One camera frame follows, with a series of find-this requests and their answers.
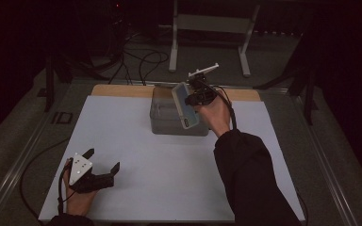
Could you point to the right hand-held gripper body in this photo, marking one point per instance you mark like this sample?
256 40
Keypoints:
205 94

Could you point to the clear plastic container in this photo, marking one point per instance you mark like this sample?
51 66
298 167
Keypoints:
165 124

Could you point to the aluminium floor rail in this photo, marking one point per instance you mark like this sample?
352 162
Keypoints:
15 175
326 175

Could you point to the black square floor bracket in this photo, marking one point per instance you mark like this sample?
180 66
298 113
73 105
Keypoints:
56 118

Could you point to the smartphone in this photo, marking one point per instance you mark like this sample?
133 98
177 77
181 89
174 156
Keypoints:
185 106

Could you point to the black metal stand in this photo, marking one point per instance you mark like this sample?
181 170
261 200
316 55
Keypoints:
49 84
309 94

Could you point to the person's right hand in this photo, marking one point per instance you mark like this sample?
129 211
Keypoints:
217 116

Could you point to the white table sheet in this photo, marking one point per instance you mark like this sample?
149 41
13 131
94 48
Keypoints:
157 188

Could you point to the white metal stand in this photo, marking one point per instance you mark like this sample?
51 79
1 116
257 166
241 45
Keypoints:
212 23

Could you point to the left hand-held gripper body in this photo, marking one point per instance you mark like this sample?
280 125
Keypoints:
80 168

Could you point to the person's left hand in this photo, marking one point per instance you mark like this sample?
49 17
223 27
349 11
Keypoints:
77 204

